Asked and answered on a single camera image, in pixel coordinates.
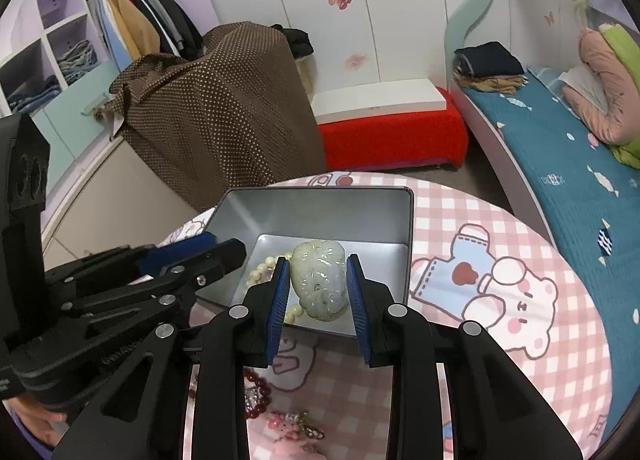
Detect cream bead bracelet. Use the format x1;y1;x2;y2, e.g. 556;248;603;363
246;251;305;326

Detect pale green jade pendant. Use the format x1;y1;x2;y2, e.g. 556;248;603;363
290;240;349;321

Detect person's left hand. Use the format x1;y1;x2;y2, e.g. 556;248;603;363
3;392;67;447

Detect pink bunny charm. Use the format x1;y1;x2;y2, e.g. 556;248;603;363
267;412;300;442

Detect grey metal tin box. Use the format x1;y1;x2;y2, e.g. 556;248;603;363
196;186;414;307

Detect mint drawer cabinet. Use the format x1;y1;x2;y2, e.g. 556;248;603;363
32;61;119;192

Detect brown dotted fabric cover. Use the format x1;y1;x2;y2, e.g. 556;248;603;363
104;22;328;211

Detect red storage box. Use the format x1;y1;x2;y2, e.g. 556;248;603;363
319;88;469;171

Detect hanging clothes row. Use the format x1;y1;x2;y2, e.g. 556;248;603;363
87;0;203;71

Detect teal patterned bed sheet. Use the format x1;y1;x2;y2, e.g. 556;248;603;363
452;74;639;434

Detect white foam board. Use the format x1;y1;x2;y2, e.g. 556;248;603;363
311;79;447;125

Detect purple shelf unit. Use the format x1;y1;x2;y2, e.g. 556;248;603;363
0;0;222;114

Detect black cloth on cover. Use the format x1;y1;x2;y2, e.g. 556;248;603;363
271;24;314;60

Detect folded dark clothes stack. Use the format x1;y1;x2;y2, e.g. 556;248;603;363
452;41;525;95

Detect green rolled quilt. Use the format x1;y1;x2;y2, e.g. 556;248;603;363
599;24;639;168

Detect pink rolled quilt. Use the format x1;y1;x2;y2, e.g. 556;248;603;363
563;29;614;145

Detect dark red bead bracelet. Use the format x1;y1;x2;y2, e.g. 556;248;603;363
243;368;274;421

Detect silver keychain cluster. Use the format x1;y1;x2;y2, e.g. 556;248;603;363
296;411;326;454

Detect mint bunk bed frame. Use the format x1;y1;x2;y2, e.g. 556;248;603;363
445;0;588;70

